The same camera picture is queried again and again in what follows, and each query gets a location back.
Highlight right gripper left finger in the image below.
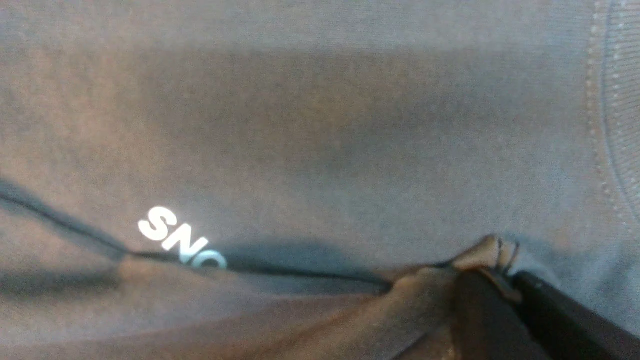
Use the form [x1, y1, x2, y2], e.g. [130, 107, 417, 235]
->
[452, 271, 549, 360]

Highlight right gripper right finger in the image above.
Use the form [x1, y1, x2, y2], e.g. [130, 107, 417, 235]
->
[513, 272, 640, 360]

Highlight dark gray long-sleeve top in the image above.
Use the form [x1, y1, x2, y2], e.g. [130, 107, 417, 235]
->
[1, 0, 639, 360]

